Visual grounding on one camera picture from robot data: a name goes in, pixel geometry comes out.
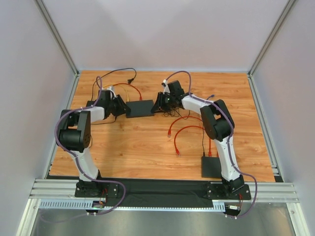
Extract grey slotted cable duct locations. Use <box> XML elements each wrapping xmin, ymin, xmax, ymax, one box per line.
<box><xmin>38</xmin><ymin>199</ymin><xmax>226</xmax><ymax>211</ymax></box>

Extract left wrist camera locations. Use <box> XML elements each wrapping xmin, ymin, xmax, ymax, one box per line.
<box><xmin>106</xmin><ymin>85</ymin><xmax>115</xmax><ymax>92</ymax></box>

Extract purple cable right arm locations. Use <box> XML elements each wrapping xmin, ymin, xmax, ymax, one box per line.
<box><xmin>162</xmin><ymin>70</ymin><xmax>258</xmax><ymax>219</ymax></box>

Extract aluminium front rail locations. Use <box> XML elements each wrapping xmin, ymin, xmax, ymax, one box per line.
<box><xmin>30</xmin><ymin>179</ymin><xmax>299</xmax><ymax>203</ymax></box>

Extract left aluminium frame post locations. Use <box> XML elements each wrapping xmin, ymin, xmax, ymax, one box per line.
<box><xmin>34</xmin><ymin>0</ymin><xmax>79</xmax><ymax>75</ymax></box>

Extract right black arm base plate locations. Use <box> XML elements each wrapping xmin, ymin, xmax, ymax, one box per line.
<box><xmin>205</xmin><ymin>182</ymin><xmax>252</xmax><ymax>200</ymax></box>

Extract right aluminium frame post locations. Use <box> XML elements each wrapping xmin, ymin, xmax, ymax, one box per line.
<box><xmin>248</xmin><ymin>0</ymin><xmax>297</xmax><ymax>76</ymax></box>

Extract aluminium frame post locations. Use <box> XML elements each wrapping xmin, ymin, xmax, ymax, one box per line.
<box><xmin>248</xmin><ymin>0</ymin><xmax>297</xmax><ymax>76</ymax></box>
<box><xmin>34</xmin><ymin>0</ymin><xmax>79</xmax><ymax>75</ymax></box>

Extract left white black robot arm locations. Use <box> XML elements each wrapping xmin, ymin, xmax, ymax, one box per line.
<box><xmin>55</xmin><ymin>86</ymin><xmax>130</xmax><ymax>198</ymax></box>

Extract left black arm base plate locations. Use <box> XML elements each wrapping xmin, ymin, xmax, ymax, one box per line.
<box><xmin>74</xmin><ymin>180</ymin><xmax>124</xmax><ymax>198</ymax></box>

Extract orange ethernet cable on switch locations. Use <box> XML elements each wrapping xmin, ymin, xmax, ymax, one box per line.
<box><xmin>115</xmin><ymin>83</ymin><xmax>143</xmax><ymax>100</ymax></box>

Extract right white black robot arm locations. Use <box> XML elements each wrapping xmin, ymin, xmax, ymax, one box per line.
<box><xmin>151</xmin><ymin>80</ymin><xmax>245</xmax><ymax>194</ymax></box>

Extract black network switch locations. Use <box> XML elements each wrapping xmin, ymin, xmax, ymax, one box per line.
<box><xmin>201</xmin><ymin>156</ymin><xmax>221</xmax><ymax>178</ymax></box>
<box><xmin>126</xmin><ymin>100</ymin><xmax>154</xmax><ymax>118</ymax></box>

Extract black power cable with plug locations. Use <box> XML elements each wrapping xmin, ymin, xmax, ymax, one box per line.
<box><xmin>88</xmin><ymin>68</ymin><xmax>137</xmax><ymax>149</ymax></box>

